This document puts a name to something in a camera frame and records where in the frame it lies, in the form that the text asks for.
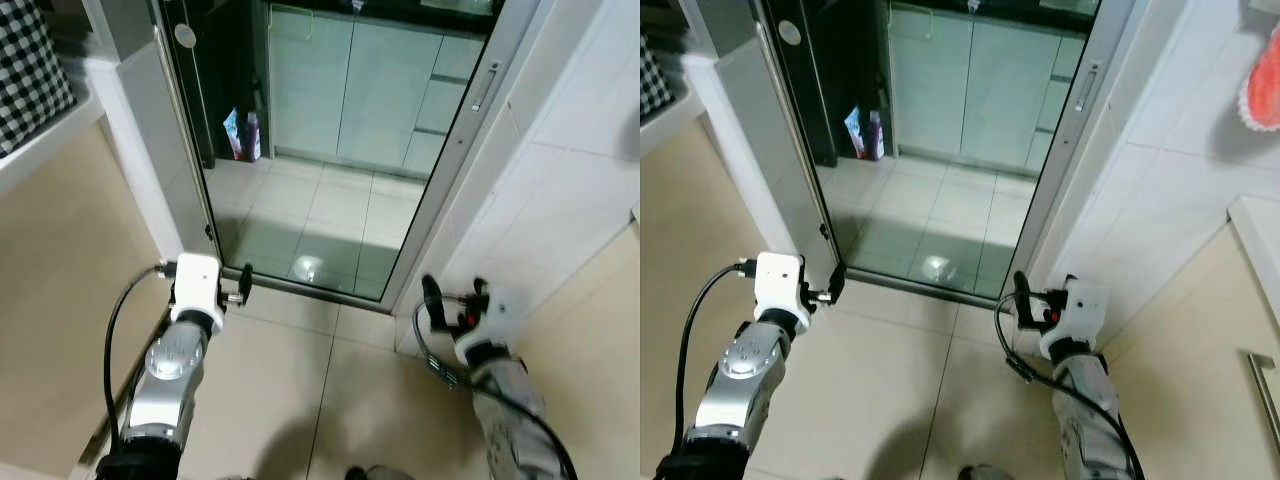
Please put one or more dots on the pale green kitchen cabinet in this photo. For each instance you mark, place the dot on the pale green kitchen cabinet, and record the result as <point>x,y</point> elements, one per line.
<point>990,90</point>
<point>385,90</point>

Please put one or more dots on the blue refill packet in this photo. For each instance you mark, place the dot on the blue refill packet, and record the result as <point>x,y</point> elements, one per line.
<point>855,132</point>
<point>234,135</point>

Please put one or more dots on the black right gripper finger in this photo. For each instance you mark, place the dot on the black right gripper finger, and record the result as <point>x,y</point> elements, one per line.
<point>434,305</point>
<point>1025,300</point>

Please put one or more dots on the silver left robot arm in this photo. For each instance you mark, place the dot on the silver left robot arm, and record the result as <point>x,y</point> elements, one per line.
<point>165,372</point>
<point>740,375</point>

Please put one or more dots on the round grey door sticker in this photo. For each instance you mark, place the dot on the round grey door sticker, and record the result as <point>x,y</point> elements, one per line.
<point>790,33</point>
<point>185,35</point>

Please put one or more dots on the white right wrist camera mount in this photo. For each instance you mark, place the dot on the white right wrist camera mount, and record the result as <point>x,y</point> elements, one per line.
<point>502,310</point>
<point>1084,305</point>

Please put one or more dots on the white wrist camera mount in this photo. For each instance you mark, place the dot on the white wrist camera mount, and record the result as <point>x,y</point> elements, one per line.
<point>502,310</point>
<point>780,280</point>
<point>1084,305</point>
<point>197,280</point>

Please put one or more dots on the black white checkered cloth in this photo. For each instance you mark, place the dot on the black white checkered cloth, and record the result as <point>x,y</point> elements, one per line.
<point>652,85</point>
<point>30,70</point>

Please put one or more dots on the aluminium framed glass door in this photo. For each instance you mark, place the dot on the aluminium framed glass door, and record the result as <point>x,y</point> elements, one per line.
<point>1055,170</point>
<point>448,170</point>

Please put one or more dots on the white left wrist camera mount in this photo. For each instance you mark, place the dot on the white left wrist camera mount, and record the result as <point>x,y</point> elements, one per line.
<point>197,280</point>
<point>780,280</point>

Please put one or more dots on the red white cloth item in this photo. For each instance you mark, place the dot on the red white cloth item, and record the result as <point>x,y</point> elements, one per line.
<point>1262,95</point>

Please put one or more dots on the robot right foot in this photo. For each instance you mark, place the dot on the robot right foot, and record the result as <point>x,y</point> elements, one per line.
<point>372,473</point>
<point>985,473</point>

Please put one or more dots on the purple bottle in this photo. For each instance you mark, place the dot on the purple bottle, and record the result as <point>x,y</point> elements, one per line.
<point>253,140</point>
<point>875,138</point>

